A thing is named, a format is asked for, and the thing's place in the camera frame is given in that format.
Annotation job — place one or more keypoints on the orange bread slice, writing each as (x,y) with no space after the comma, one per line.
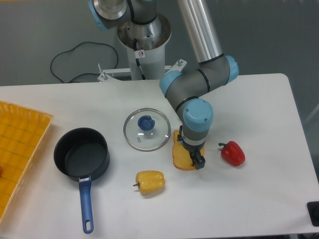
(181,157)

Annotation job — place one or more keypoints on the glass lid blue knob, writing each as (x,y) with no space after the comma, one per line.
(147,129)

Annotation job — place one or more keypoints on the yellow bell pepper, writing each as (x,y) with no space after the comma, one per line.
(149,181)

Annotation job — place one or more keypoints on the yellow plastic basket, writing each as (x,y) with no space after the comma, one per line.
(21,132)

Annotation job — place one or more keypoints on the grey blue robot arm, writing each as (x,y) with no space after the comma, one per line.
(183,91)

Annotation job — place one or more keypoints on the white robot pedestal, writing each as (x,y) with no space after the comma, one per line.
(145,45)

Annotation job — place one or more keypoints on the red bell pepper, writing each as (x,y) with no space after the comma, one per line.
(232,153)

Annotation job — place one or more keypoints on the black device table corner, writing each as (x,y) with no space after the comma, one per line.
(313,210)

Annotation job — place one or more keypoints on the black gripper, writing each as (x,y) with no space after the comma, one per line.
(193,147)

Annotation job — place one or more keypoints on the black saucepan blue handle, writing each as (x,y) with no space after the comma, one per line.
(82,155)

